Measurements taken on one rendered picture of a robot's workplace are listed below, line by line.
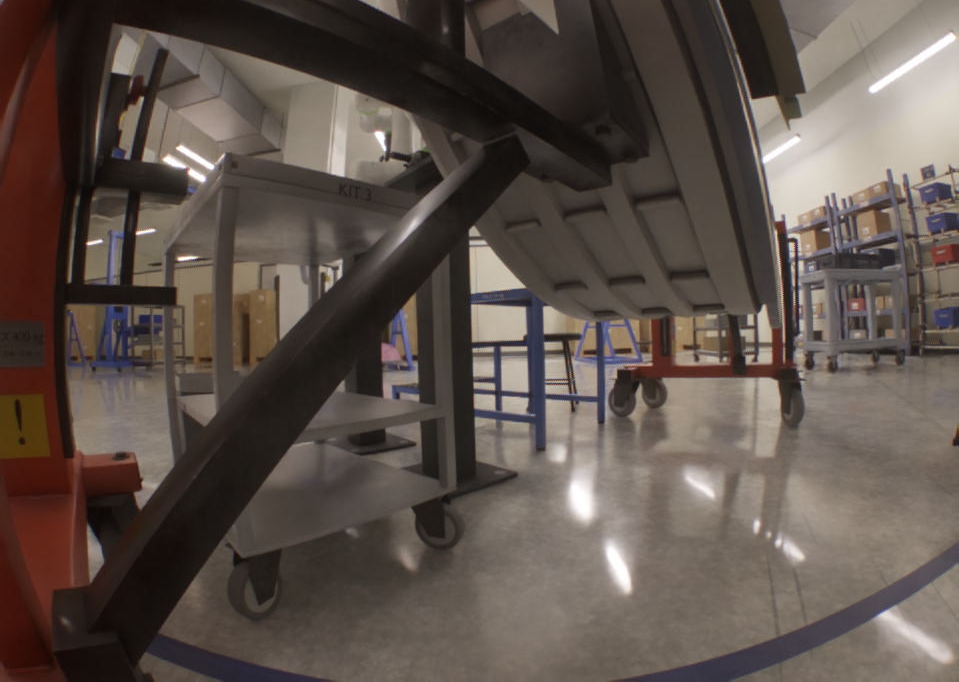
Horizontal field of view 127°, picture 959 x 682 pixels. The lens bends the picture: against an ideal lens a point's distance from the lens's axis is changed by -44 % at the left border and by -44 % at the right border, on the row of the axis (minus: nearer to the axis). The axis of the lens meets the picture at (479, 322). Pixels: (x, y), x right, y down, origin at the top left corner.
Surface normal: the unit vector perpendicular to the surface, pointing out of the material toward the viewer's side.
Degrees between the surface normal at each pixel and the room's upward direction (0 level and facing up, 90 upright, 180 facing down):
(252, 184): 90
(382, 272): 90
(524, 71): 90
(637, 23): 124
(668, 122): 134
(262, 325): 90
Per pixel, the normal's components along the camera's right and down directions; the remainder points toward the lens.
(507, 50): -0.65, 0.00
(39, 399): 0.76, -0.04
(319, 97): -0.02, -0.03
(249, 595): 0.89, -0.09
